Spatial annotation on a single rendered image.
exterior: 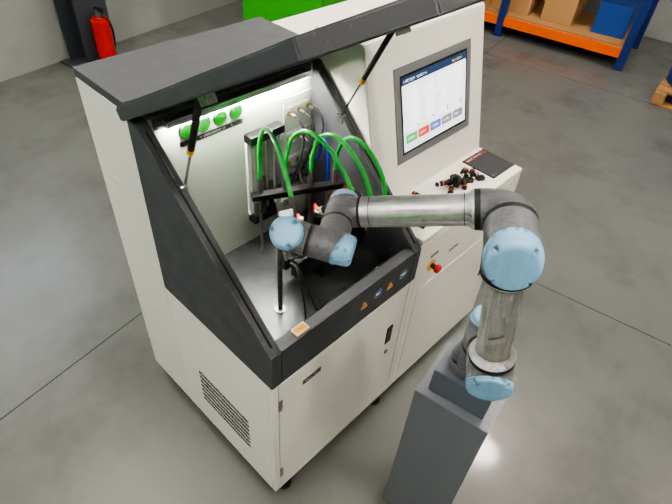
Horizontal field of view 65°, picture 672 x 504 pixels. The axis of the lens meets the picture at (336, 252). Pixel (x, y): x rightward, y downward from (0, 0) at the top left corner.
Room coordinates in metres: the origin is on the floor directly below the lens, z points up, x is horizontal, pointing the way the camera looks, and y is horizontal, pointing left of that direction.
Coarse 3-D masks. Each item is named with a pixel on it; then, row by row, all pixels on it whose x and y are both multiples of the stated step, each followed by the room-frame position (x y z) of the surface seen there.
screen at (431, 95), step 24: (456, 48) 2.00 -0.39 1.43; (408, 72) 1.78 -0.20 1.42; (432, 72) 1.88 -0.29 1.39; (456, 72) 1.99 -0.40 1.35; (408, 96) 1.76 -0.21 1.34; (432, 96) 1.86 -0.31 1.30; (456, 96) 1.97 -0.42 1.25; (408, 120) 1.74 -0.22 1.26; (432, 120) 1.85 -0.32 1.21; (456, 120) 1.96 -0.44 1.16; (408, 144) 1.73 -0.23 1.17; (432, 144) 1.83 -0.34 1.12
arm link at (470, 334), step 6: (480, 306) 0.99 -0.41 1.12; (474, 312) 0.96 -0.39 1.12; (480, 312) 0.96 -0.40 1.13; (474, 318) 0.94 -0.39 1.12; (468, 324) 0.96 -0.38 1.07; (474, 324) 0.93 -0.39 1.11; (468, 330) 0.94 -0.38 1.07; (474, 330) 0.92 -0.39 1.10; (468, 336) 0.92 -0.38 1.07; (474, 336) 0.90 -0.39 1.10; (468, 342) 0.90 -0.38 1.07
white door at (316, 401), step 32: (384, 320) 1.29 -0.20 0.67; (352, 352) 1.16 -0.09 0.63; (384, 352) 1.32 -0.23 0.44; (288, 384) 0.93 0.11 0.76; (320, 384) 1.04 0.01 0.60; (352, 384) 1.18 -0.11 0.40; (384, 384) 1.37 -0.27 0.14; (288, 416) 0.93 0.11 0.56; (320, 416) 1.05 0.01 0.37; (352, 416) 1.21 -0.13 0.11; (288, 448) 0.93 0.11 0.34
